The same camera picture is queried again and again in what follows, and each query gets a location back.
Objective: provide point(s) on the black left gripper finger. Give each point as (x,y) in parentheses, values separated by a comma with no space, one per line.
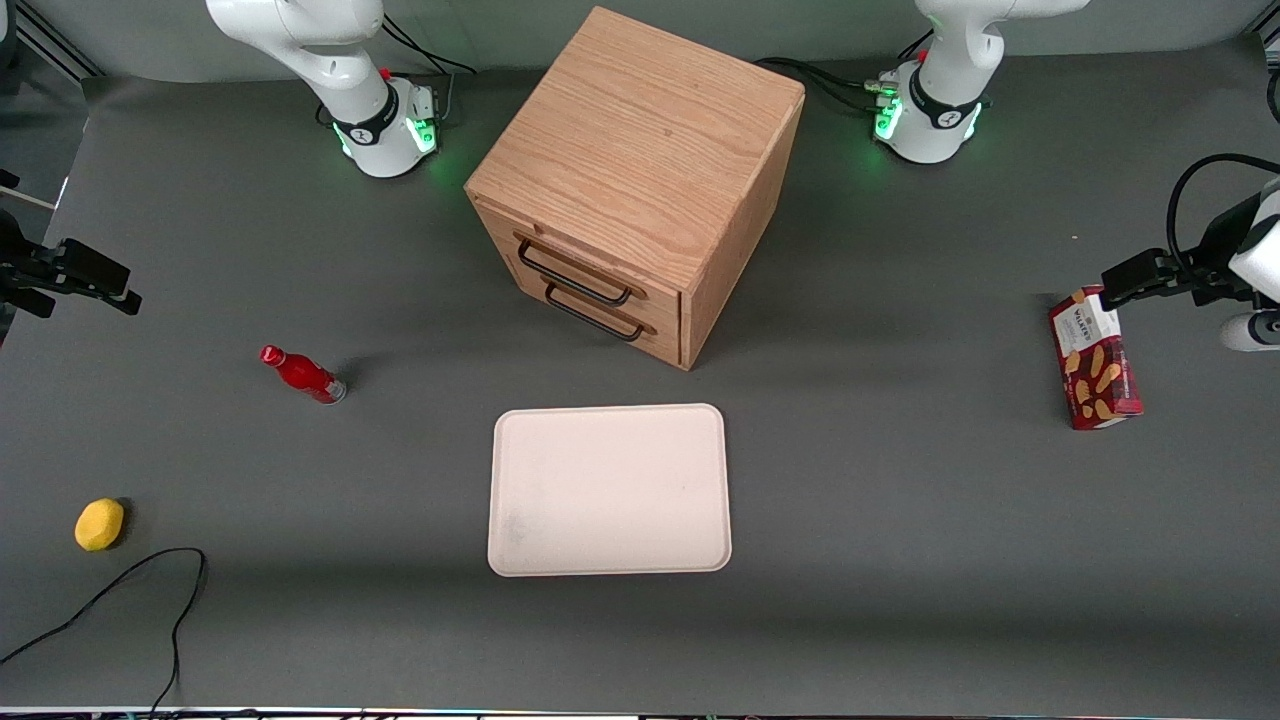
(1124,293)
(1109,299)

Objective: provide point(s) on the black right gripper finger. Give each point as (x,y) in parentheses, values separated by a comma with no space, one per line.
(112,297)
(130,305)

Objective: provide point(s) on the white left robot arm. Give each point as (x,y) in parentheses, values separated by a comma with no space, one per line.
(945,120)

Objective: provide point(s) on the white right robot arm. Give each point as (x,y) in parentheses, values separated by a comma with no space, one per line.
(330,60)

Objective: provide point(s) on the oak wooden drawer cabinet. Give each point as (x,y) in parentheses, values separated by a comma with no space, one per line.
(650,130)

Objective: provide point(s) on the red shortbread cookie box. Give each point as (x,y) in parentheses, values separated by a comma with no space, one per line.
(1100,380)

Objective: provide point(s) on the red bottle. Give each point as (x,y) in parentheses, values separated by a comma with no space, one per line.
(305,375)

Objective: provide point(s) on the yellow lemon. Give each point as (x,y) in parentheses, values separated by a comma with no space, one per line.
(98,525)

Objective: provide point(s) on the cream plastic tray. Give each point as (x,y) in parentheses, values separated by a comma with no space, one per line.
(610,490)

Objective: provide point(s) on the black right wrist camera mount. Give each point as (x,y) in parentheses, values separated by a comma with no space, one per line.
(25,280)

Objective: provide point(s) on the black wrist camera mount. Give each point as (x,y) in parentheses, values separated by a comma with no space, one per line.
(1228,245)
(25,280)

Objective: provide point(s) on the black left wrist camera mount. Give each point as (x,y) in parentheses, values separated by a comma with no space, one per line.
(1228,245)

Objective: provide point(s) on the aluminium frame profile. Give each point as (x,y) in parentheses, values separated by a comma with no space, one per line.
(1270,38)
(50,40)

